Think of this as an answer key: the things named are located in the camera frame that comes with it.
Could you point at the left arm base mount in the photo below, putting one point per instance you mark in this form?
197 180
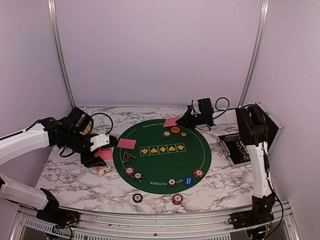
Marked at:
60 217

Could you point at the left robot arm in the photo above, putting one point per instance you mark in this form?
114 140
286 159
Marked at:
42 134

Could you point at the blue small blind button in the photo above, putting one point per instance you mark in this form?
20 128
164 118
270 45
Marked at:
188 181

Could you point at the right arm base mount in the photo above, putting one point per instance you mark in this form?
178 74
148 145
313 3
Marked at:
245 219

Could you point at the red chips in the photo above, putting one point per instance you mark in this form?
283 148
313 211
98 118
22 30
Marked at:
198 173
166 134
130 171

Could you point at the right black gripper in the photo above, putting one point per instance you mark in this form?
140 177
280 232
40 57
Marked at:
185 120

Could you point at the aluminium poker chip case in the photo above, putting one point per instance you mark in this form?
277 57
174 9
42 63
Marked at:
257 130

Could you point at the triangular all-in dealer button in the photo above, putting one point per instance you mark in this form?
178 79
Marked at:
127 157

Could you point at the black poker chip stack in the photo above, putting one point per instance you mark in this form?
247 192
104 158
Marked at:
137 198

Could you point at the woven bamboo tray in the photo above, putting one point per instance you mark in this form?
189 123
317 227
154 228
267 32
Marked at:
88 129

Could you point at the orange big blind button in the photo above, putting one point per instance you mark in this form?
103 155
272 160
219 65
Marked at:
175 129

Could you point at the red playing card deck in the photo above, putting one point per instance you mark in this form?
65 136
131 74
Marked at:
105 154

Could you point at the card dealt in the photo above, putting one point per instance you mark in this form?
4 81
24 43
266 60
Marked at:
124 143
171 122

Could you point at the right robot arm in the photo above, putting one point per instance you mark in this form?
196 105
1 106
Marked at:
264 196

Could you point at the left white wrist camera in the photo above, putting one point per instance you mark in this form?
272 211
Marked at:
102 141

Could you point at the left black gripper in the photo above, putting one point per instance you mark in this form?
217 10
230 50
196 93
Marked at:
93 162

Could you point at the round green poker mat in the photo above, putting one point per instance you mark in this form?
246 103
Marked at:
160 159

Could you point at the red poker chip stack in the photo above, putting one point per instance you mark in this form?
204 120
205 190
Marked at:
177 199

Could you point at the playing card box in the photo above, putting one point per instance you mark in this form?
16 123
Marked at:
102 170

